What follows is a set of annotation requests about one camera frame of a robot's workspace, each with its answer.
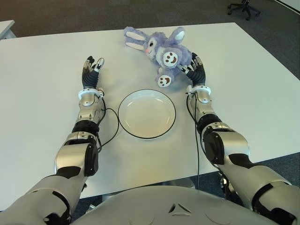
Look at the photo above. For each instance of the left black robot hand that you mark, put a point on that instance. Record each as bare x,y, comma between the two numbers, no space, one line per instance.
90,78

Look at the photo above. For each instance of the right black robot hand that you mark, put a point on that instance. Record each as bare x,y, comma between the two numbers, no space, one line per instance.
198,77

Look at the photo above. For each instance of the purple plush bunny doll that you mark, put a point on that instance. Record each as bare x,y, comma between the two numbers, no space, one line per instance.
164,49

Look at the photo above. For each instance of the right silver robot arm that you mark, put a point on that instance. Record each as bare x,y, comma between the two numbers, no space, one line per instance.
234,143

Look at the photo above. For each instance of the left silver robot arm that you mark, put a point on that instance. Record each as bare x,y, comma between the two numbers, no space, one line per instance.
70,154

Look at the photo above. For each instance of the white plate with black rim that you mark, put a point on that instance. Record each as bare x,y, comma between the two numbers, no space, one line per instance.
147,114

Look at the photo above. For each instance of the black office chair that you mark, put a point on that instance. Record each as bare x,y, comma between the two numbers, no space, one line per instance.
245,8

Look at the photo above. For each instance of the white side table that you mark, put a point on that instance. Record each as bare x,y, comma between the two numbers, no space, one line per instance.
5,28

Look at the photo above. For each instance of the silver robot torso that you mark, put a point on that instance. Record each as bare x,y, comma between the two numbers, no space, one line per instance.
164,206

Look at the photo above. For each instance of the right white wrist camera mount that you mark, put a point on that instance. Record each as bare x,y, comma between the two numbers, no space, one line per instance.
206,89

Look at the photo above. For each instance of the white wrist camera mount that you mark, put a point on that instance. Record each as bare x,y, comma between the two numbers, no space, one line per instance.
206,89
80,93

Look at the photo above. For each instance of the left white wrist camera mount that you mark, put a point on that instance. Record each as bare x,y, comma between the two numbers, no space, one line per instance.
80,93

